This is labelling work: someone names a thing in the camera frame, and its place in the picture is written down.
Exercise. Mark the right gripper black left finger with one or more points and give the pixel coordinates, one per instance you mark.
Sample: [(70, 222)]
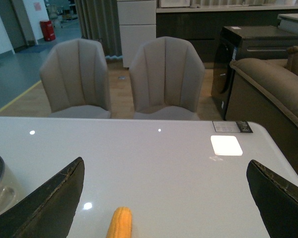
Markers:
[(48, 212)]

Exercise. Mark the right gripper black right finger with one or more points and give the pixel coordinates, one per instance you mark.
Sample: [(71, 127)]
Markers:
[(276, 199)]

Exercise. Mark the yellow corn cob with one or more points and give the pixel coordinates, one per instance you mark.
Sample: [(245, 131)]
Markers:
[(121, 224)]

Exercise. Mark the white electric cooking pot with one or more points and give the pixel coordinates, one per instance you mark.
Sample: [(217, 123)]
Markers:
[(10, 190)]

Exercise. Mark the table corner label sticker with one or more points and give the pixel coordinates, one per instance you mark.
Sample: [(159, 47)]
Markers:
[(232, 126)]

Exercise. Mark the brown sofa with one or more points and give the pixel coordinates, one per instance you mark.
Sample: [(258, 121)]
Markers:
[(270, 98)]

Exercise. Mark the left beige upholstered chair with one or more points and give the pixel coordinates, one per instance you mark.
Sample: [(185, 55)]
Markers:
[(76, 82)]

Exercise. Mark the beige upholstered chair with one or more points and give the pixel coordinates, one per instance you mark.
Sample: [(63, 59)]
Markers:
[(166, 78), (76, 82)]

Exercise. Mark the black cabinet appliance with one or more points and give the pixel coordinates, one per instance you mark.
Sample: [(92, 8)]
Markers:
[(246, 47)]

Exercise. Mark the right beige upholstered chair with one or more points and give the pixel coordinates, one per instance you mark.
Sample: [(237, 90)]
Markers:
[(166, 78)]

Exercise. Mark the red bin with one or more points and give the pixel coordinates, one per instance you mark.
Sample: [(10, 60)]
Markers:
[(47, 30)]

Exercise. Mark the grey curtain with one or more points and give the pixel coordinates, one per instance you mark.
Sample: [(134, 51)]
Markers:
[(99, 21)]

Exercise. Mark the dark kitchen counter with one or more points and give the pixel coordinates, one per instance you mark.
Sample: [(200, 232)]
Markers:
[(202, 26)]

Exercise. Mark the white drawer cabinet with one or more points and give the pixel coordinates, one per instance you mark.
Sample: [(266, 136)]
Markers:
[(137, 23)]

